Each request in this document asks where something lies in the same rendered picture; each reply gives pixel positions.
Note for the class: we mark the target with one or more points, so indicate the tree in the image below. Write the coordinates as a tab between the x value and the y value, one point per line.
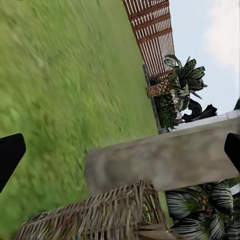
172	160

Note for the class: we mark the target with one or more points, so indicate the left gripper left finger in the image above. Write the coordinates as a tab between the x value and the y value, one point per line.
12	149

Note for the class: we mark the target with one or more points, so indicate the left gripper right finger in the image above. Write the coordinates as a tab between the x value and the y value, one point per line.
232	149

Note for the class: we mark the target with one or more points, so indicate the wicker basket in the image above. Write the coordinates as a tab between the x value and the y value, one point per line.
129	209

